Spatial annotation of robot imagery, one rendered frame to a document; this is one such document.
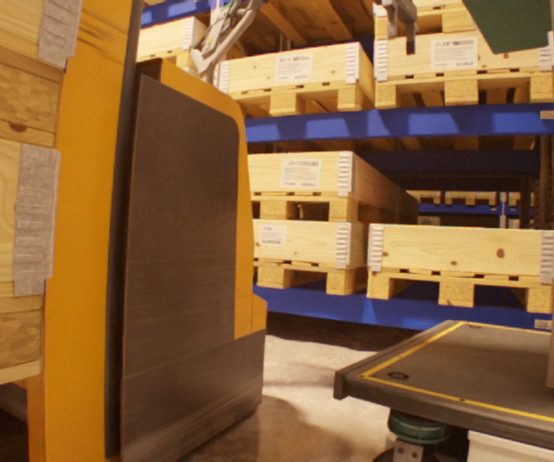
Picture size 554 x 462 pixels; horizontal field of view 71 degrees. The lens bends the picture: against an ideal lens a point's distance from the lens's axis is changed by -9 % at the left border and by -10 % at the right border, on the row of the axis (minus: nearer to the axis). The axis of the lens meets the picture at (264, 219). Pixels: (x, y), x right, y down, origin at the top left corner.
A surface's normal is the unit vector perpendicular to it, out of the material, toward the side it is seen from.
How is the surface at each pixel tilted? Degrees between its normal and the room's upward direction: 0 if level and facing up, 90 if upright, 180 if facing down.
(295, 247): 90
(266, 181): 90
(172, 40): 90
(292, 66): 90
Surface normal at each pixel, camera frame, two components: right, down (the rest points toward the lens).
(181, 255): 0.89, 0.04
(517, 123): -0.46, -0.05
